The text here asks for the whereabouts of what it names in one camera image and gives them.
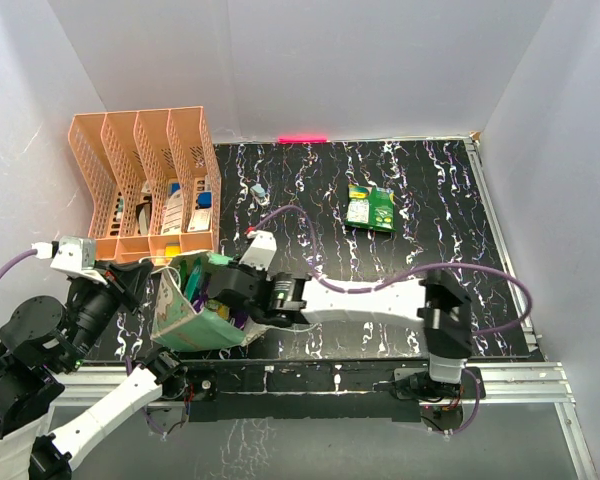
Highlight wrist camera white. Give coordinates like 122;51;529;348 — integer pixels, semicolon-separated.
31;236;106;284
239;230;277;271

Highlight white card box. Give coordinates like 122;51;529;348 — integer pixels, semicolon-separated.
187;208;212;233

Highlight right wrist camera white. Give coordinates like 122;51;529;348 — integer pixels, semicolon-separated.
239;230;277;271

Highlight yellow sticky note block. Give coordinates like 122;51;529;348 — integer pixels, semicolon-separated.
164;243;181;257

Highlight white lotion bottle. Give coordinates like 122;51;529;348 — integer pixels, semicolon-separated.
161;182;184;235

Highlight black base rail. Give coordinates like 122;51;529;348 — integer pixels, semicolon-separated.
185;359;461;423

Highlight green illustrated paper bag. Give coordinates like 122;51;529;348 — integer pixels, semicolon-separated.
151;250;276;353

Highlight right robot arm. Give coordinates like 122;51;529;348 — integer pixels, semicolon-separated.
207;261;472;400

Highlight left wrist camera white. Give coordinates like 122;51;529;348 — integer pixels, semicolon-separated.
31;236;106;284

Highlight orange plastic file organizer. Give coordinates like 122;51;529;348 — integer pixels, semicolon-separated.
68;106;222;264

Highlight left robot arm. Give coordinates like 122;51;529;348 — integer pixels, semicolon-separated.
0;261;187;479

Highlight green Fox's candy bag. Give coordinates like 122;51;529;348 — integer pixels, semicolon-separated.
345;184;395;232

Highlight pink tape strip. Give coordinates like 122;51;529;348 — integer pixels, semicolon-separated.
277;135;328;144

